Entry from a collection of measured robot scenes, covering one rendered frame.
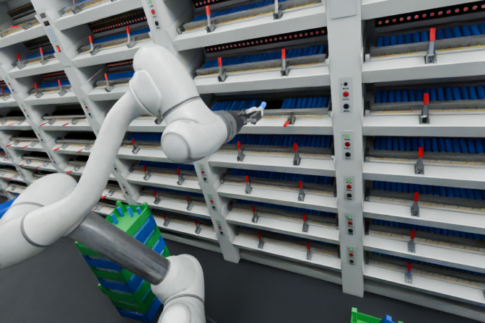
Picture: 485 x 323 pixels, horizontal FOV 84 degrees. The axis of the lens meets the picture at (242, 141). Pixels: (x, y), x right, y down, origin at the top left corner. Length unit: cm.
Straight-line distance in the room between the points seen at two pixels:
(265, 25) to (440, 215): 92
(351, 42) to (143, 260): 101
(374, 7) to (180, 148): 66
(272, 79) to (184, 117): 49
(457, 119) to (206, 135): 77
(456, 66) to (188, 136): 75
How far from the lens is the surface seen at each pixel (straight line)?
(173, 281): 117
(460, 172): 114
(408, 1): 92
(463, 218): 125
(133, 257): 110
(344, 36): 93
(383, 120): 103
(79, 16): 157
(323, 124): 103
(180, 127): 58
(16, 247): 87
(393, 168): 112
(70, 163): 244
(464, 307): 165
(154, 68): 64
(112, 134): 71
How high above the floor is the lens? 135
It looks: 25 degrees down
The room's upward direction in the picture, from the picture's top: 12 degrees counter-clockwise
